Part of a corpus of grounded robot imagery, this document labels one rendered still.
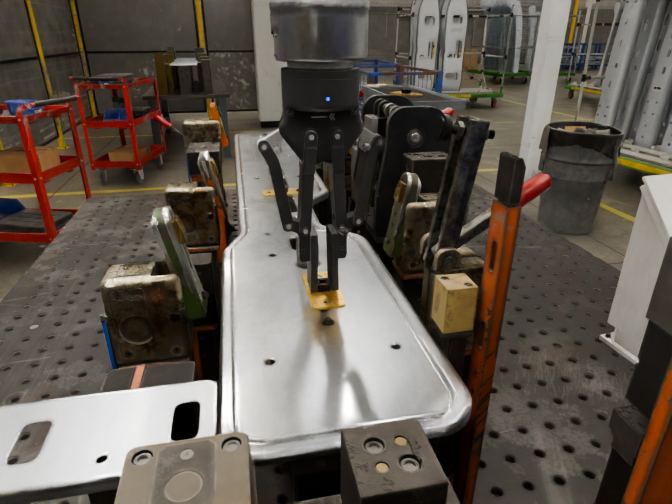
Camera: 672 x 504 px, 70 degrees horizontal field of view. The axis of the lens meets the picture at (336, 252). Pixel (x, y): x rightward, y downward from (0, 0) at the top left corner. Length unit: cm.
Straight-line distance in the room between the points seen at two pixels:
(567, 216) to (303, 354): 332
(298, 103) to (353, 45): 7
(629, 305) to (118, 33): 795
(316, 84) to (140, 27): 796
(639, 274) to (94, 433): 95
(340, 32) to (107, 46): 806
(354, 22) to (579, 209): 334
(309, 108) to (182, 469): 31
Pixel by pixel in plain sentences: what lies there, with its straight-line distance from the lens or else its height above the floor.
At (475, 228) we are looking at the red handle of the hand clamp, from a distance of 58.
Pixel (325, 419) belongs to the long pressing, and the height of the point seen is 100.
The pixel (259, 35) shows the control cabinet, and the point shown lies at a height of 128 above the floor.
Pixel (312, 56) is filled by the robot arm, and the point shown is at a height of 128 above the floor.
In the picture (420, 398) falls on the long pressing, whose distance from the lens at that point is 46.
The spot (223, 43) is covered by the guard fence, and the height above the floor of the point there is 116.
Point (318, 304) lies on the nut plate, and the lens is 53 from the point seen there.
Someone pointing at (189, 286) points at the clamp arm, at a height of 103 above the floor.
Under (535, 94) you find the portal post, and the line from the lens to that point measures 468.
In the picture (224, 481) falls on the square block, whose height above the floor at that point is 106.
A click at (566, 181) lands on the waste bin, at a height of 39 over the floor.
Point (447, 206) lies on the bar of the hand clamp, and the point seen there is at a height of 112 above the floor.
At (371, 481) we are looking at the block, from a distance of 29.
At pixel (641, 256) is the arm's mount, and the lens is 108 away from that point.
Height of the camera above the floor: 130
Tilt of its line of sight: 24 degrees down
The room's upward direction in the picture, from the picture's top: straight up
